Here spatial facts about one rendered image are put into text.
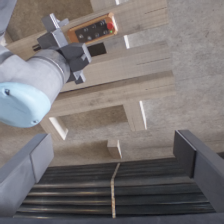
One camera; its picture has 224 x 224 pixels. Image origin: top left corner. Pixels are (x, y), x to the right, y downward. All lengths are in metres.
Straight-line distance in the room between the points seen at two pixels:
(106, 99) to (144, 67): 0.24
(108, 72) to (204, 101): 0.65
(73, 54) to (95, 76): 0.37
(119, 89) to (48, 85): 0.50
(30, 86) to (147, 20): 0.49
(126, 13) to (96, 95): 0.38
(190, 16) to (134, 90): 0.42
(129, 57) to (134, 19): 0.14
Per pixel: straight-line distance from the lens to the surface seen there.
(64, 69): 0.37
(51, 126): 1.19
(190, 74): 1.00
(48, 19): 0.48
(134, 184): 1.25
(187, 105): 1.12
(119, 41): 0.78
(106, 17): 0.62
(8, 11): 0.28
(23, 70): 0.30
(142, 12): 0.66
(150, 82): 0.75
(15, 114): 0.30
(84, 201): 1.37
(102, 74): 0.74
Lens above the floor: 0.85
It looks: 50 degrees down
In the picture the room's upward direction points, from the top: 171 degrees counter-clockwise
